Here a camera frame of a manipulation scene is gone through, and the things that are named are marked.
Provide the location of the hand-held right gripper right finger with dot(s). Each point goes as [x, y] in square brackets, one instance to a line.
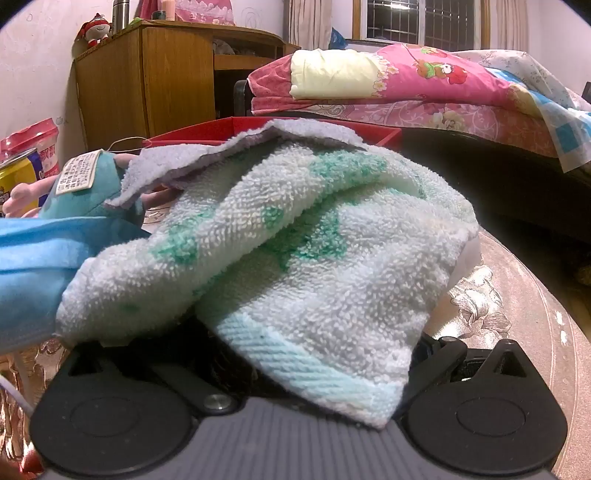
[438, 365]

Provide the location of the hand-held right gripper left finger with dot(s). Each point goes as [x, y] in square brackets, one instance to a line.
[184, 386]

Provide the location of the white and green terry towel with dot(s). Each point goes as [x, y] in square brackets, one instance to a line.
[300, 258]

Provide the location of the blue face mask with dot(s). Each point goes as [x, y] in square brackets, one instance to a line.
[37, 258]

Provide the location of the teal plush toy with tag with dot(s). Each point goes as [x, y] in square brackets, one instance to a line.
[92, 205]

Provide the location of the lilac terry cloth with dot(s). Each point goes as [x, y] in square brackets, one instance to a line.
[194, 161]

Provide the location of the red plastic tray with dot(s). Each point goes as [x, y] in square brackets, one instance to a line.
[384, 136]

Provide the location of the yellow drink can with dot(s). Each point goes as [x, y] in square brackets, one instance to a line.
[14, 182]

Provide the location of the pink cartoon quilt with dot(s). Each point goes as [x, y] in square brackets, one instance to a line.
[438, 87]

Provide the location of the red and white snack bag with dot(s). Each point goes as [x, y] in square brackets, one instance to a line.
[41, 138]

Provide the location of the light patchwork blanket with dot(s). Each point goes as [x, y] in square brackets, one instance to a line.
[545, 92]

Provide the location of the wooden cabinet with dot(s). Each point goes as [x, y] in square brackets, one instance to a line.
[175, 83]

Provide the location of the pale yellow folded blanket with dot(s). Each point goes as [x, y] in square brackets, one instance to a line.
[332, 74]

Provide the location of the blue plastic bag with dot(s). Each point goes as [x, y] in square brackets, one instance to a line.
[340, 40]

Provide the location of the barred window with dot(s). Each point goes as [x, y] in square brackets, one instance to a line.
[415, 21]

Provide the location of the red and white doll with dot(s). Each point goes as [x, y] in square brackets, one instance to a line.
[96, 31]

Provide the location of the beige curtain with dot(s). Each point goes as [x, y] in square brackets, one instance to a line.
[309, 23]

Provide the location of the pink printed bag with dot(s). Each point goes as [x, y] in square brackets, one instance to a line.
[203, 11]

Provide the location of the steel thermos bottle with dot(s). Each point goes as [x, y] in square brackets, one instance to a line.
[122, 16]

